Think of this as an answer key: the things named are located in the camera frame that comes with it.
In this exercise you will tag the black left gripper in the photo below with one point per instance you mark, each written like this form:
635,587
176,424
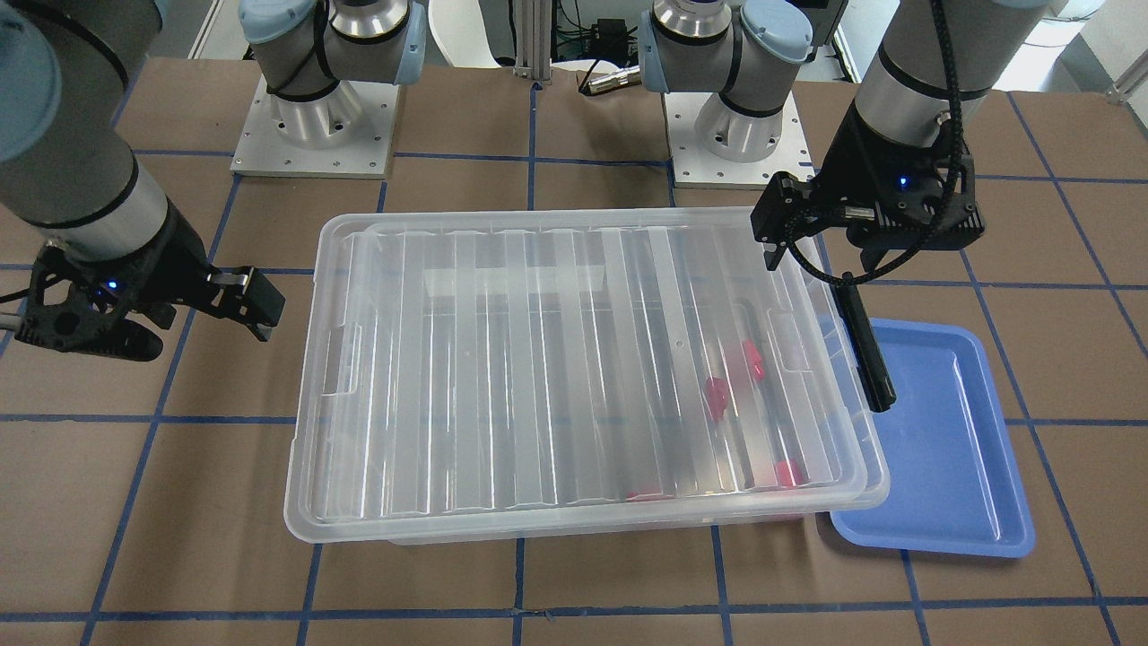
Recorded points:
850,164

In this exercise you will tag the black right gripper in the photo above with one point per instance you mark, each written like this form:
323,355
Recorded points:
176,260

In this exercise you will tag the red block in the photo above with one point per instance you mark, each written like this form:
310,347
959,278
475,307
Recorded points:
750,357
649,496
717,395
789,474

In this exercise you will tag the clear plastic box lid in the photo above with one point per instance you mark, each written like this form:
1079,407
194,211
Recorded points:
373,272

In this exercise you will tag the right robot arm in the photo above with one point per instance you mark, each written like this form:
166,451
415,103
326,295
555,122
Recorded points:
118,256

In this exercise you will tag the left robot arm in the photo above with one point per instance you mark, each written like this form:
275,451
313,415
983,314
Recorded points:
935,61

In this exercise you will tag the clear plastic storage box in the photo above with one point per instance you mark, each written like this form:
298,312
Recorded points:
530,415

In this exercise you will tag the blue plastic tray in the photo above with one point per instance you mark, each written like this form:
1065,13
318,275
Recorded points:
955,486

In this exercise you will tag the white chair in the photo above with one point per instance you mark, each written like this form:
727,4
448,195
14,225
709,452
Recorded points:
458,30

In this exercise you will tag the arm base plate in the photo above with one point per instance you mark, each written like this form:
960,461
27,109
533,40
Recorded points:
713,147
347,135

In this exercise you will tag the aluminium frame post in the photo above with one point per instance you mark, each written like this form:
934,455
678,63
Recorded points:
533,38

